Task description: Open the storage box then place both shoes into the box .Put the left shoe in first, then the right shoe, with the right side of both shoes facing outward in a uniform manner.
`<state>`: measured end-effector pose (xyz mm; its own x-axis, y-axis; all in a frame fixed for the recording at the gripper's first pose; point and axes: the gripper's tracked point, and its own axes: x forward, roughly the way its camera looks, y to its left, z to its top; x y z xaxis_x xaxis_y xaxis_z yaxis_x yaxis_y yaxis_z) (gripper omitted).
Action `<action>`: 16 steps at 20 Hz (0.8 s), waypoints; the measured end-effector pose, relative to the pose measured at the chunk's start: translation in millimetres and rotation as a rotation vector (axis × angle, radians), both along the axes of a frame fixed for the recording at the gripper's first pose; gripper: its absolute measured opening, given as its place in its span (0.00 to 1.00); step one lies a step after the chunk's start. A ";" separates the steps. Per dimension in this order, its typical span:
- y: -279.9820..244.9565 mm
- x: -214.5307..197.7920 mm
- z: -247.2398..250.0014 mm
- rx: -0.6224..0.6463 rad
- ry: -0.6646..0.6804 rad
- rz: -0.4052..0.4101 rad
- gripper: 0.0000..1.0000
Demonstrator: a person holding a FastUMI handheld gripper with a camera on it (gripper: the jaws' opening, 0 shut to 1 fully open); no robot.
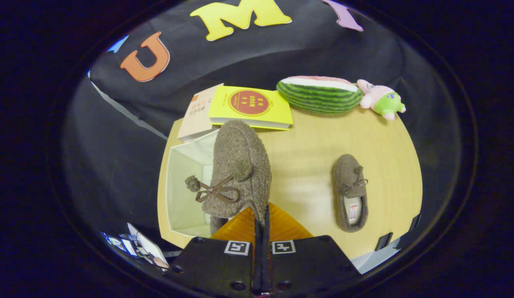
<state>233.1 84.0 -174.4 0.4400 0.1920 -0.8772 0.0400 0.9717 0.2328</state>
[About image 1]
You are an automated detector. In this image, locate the watermelon slice plush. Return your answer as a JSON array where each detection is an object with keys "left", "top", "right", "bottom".
[{"left": 276, "top": 76, "right": 364, "bottom": 114}]

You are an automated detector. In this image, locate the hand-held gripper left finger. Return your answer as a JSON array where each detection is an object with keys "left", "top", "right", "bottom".
[{"left": 164, "top": 207, "right": 263, "bottom": 296}]

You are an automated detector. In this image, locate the yellow book with red circle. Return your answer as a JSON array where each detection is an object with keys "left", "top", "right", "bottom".
[{"left": 208, "top": 86, "right": 294, "bottom": 131}]

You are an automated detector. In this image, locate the pink and green plush toy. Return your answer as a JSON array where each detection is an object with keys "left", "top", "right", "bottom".
[{"left": 356, "top": 79, "right": 406, "bottom": 121}]

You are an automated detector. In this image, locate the beige book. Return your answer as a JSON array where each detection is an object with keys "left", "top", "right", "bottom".
[{"left": 177, "top": 84, "right": 224, "bottom": 142}]

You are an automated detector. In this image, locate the pale green fabric storage box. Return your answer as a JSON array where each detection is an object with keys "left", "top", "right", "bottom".
[{"left": 165, "top": 129, "right": 220, "bottom": 238}]

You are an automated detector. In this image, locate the brown fuzzy shoe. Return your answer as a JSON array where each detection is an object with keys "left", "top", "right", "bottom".
[
  {"left": 331, "top": 154, "right": 369, "bottom": 233},
  {"left": 185, "top": 120, "right": 272, "bottom": 236}
]

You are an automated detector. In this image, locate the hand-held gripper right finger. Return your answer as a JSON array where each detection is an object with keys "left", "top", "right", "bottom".
[{"left": 263, "top": 204, "right": 361, "bottom": 295}]

